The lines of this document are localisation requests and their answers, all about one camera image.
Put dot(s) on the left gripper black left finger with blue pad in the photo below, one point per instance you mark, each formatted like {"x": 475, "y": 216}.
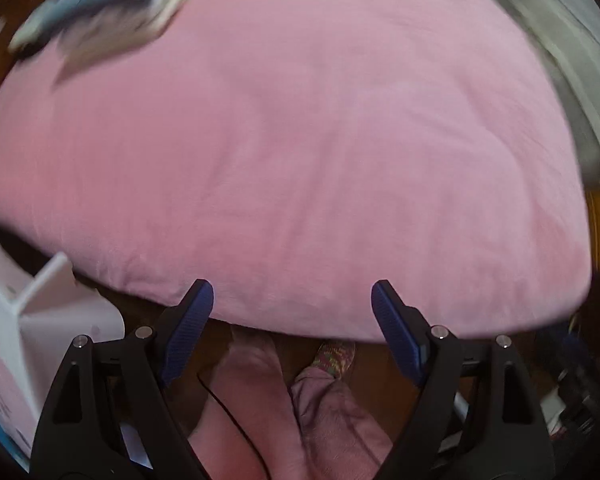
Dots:
{"x": 105, "y": 416}

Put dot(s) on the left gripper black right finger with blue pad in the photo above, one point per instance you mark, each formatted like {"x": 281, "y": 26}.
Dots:
{"x": 476, "y": 416}

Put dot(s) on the white storage box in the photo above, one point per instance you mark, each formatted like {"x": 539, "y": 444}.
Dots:
{"x": 40, "y": 315}

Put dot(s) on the pink pyjama trousers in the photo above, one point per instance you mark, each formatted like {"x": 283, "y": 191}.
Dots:
{"x": 256, "y": 426}

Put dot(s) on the floral slipper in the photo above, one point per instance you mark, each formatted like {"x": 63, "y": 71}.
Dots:
{"x": 335, "y": 357}

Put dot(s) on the pink bed cover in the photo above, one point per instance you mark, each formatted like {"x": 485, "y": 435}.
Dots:
{"x": 295, "y": 152}

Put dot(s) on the cream folded garment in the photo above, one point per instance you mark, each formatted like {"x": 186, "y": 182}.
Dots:
{"x": 111, "y": 33}

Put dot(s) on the white lace folded bedding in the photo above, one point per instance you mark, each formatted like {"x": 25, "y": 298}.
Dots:
{"x": 566, "y": 35}

